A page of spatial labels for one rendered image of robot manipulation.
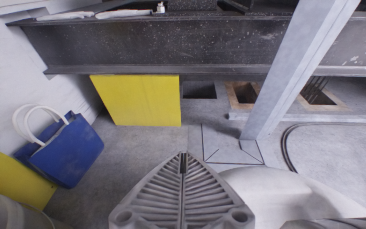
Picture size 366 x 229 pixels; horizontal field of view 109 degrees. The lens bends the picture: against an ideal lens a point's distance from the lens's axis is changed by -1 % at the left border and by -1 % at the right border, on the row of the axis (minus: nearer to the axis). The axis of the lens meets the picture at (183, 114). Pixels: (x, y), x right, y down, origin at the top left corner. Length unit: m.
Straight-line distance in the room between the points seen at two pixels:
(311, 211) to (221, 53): 0.68
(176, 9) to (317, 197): 0.79
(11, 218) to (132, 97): 0.63
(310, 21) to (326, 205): 0.54
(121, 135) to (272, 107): 0.94
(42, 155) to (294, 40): 1.06
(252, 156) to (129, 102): 0.81
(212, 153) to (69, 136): 0.75
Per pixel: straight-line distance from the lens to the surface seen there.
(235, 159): 0.88
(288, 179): 0.52
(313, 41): 0.70
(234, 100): 1.28
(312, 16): 0.66
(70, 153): 0.87
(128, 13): 0.75
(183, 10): 0.71
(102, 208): 0.87
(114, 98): 0.94
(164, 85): 0.77
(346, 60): 1.12
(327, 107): 1.62
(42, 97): 0.98
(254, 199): 0.47
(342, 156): 1.27
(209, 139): 0.92
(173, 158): 0.17
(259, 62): 0.87
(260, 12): 0.71
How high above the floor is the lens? 0.76
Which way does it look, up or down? 44 degrees down
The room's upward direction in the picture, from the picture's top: 2 degrees counter-clockwise
